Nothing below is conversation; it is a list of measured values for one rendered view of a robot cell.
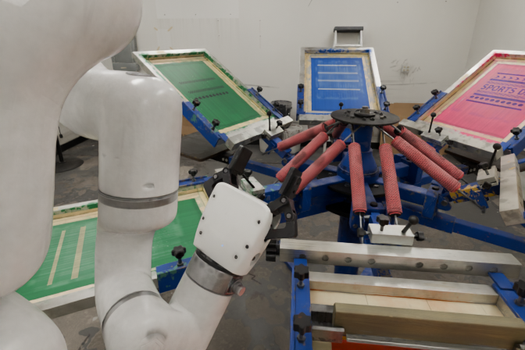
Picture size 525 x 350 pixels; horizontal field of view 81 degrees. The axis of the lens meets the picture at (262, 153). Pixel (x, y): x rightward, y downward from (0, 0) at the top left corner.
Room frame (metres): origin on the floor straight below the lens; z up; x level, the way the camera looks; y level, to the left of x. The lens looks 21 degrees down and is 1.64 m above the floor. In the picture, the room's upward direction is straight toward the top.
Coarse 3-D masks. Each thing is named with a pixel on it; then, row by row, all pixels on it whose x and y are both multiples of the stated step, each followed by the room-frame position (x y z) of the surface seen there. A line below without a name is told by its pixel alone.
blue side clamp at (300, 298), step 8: (296, 280) 0.69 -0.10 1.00; (304, 280) 0.69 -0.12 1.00; (296, 288) 0.66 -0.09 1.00; (304, 288) 0.66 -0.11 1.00; (296, 296) 0.63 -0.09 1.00; (304, 296) 0.63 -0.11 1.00; (296, 304) 0.60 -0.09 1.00; (304, 304) 0.60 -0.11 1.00; (296, 312) 0.58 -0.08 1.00; (304, 312) 0.58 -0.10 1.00; (296, 336) 0.51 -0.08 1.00; (296, 344) 0.49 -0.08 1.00; (304, 344) 0.49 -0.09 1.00
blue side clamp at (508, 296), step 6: (510, 282) 0.67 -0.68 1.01; (498, 288) 0.66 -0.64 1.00; (498, 294) 0.65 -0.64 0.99; (504, 294) 0.64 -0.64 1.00; (510, 294) 0.64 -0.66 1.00; (516, 294) 0.64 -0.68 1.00; (504, 300) 0.62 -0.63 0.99; (510, 300) 0.62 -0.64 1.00; (510, 306) 0.60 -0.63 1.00; (516, 306) 0.60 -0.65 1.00; (516, 312) 0.58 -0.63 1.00; (522, 312) 0.58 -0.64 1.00; (522, 318) 0.56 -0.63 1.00
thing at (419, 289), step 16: (320, 288) 0.69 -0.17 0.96; (336, 288) 0.69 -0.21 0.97; (352, 288) 0.68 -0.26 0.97; (368, 288) 0.68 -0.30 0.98; (384, 288) 0.68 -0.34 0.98; (400, 288) 0.67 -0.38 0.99; (416, 288) 0.67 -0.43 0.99; (432, 288) 0.67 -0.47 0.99; (448, 288) 0.67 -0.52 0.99; (464, 288) 0.67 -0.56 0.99; (480, 288) 0.67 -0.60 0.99; (496, 304) 0.64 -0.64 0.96
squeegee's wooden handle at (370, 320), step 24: (336, 312) 0.53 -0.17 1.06; (360, 312) 0.53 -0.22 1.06; (384, 312) 0.52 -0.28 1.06; (408, 312) 0.52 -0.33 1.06; (432, 312) 0.52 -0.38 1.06; (456, 312) 0.53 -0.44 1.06; (384, 336) 0.52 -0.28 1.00; (408, 336) 0.51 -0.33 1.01; (432, 336) 0.50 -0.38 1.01; (456, 336) 0.50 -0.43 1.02; (480, 336) 0.49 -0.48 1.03; (504, 336) 0.49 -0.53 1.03
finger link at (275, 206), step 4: (284, 196) 0.36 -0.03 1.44; (276, 200) 0.37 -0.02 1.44; (280, 200) 0.36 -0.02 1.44; (284, 200) 0.36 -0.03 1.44; (292, 200) 0.38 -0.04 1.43; (268, 204) 0.37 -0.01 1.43; (272, 204) 0.36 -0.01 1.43; (276, 204) 0.36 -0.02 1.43; (280, 204) 0.36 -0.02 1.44; (284, 204) 0.36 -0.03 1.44; (272, 208) 0.36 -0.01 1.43; (276, 208) 0.36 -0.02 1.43; (280, 208) 0.38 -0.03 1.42; (272, 212) 0.36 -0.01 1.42; (276, 212) 0.37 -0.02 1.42; (280, 212) 0.38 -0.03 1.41
